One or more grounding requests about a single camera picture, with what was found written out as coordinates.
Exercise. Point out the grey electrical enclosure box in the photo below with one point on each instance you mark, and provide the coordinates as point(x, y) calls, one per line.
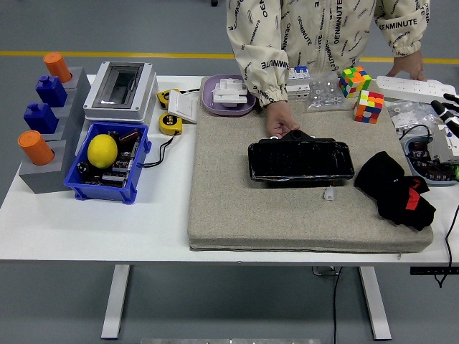
point(114, 114)

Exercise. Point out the person's left forearm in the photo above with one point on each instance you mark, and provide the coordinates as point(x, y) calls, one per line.
point(401, 32)

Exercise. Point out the white blue circuit breaker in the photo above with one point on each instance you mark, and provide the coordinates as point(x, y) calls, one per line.
point(299, 84)

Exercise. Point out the grey-blue tray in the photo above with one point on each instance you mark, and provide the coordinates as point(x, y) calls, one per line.
point(430, 182)

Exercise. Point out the black rag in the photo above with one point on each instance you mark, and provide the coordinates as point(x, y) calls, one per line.
point(383, 168)

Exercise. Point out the black round capacitor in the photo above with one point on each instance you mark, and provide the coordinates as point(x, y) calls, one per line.
point(83, 167)

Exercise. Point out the grey-brown mat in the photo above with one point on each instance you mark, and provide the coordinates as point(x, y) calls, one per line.
point(229, 200)

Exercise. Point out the purple tray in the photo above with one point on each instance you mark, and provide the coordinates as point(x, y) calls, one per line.
point(208, 96)

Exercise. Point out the person's right forearm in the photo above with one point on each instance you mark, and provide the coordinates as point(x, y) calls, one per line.
point(261, 79)

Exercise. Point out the blue block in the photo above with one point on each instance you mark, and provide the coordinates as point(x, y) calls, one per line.
point(40, 118)
point(51, 91)

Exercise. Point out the multicoloured puzzle cube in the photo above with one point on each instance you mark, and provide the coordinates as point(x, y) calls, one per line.
point(355, 81)
point(369, 107)

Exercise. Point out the small white connector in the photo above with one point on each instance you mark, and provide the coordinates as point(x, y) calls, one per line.
point(329, 194)

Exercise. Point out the white plastic parts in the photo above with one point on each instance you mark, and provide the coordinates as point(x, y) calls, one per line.
point(229, 91)

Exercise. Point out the blue plastic bin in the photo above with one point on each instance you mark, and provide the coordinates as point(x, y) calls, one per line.
point(104, 191)

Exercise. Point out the person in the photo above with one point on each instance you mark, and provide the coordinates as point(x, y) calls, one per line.
point(315, 28)

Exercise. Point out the white power strip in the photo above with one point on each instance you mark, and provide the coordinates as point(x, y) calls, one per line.
point(412, 87)

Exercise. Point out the black glossy panel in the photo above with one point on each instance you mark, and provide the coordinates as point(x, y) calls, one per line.
point(297, 161)

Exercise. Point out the clear bag of nuts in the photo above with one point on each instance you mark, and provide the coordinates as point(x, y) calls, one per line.
point(322, 95)

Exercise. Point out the clear bag of washers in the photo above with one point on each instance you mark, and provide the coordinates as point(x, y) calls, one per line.
point(405, 114)

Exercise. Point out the white wall switch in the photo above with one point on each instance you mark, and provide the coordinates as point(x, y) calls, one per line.
point(183, 107)

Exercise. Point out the orange cylinder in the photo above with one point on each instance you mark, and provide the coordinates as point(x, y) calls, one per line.
point(35, 147)
point(57, 66)

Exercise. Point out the yellow tape measure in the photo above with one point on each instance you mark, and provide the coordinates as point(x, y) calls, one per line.
point(169, 123)
point(163, 98)

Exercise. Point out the person's right hand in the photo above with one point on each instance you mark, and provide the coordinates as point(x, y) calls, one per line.
point(279, 118)

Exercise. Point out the yellow lemon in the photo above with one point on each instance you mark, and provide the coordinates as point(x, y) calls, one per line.
point(102, 151)

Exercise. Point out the person's left hand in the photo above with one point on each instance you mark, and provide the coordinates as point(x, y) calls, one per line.
point(409, 64)

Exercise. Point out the brown cylindrical capacitor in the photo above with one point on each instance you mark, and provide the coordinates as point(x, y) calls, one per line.
point(130, 136)

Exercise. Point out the grey stepped block holder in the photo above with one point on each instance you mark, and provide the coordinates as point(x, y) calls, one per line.
point(46, 179)

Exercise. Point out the white table leg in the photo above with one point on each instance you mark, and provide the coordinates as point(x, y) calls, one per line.
point(376, 304)
point(114, 304)

